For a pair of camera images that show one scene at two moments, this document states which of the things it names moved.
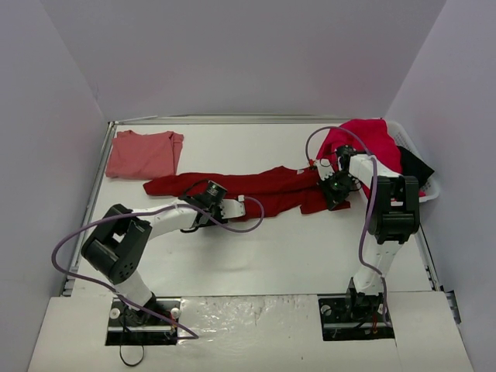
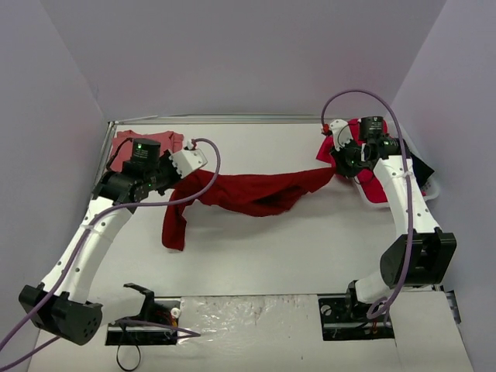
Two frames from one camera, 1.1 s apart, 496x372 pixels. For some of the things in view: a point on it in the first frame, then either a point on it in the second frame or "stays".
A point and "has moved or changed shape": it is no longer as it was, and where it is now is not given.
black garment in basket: x=412 y=166 stays
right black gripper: x=335 y=192 → x=345 y=163
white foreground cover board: x=250 y=334 stays
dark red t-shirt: x=249 y=194 has moved or changed shape
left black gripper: x=200 y=215 → x=170 y=175
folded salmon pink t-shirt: x=139 y=156 stays
